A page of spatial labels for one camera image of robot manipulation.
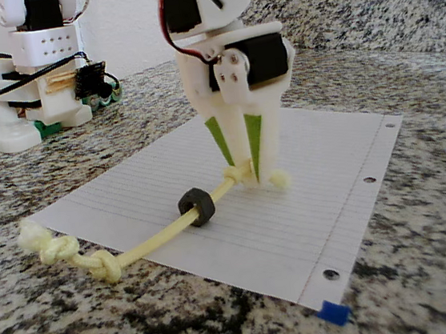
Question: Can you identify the green base plate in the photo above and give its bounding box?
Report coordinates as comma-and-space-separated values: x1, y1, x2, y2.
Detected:
0, 119, 66, 158

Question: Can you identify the black hex nut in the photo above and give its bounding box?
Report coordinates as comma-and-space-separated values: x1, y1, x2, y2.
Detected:
175, 184, 218, 230

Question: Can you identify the yellow-green knotted cord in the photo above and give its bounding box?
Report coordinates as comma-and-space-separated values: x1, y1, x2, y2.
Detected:
14, 158, 302, 296

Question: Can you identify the small black camera module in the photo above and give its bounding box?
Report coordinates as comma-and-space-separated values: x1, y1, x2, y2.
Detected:
70, 60, 116, 104

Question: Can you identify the red black servo wire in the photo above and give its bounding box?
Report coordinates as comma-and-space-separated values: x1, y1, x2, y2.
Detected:
154, 0, 223, 72

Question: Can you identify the blue tape piece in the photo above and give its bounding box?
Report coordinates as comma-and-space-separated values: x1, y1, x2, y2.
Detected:
315, 297, 354, 329

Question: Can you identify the lined paper sheet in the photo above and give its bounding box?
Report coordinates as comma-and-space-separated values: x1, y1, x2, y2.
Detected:
18, 92, 424, 334

